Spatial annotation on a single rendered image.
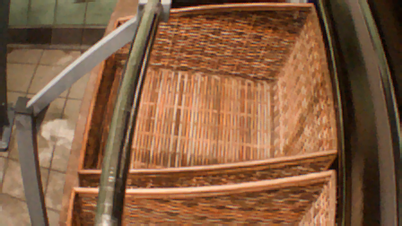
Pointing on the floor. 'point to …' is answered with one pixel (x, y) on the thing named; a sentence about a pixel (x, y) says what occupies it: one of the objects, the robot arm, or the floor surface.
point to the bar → (108, 215)
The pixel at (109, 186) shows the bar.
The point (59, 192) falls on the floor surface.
